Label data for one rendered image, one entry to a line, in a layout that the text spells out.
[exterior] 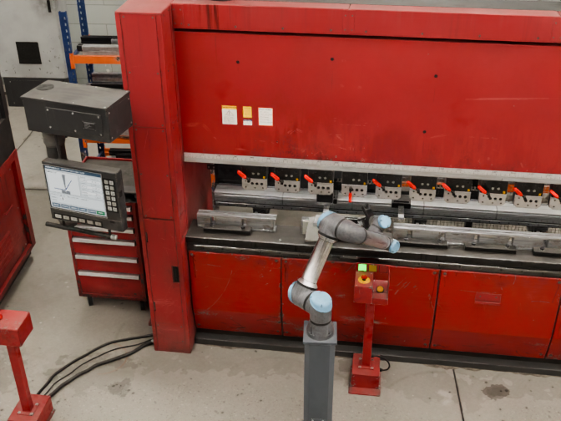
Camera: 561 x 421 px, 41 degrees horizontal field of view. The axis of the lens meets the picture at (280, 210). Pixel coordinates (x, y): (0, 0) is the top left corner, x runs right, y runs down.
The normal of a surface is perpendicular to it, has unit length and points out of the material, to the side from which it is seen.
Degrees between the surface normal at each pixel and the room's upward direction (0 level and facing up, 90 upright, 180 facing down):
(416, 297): 90
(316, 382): 90
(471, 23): 90
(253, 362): 0
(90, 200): 90
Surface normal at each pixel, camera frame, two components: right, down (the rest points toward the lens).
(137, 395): 0.00, -0.86
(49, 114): -0.32, 0.49
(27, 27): -0.06, 0.51
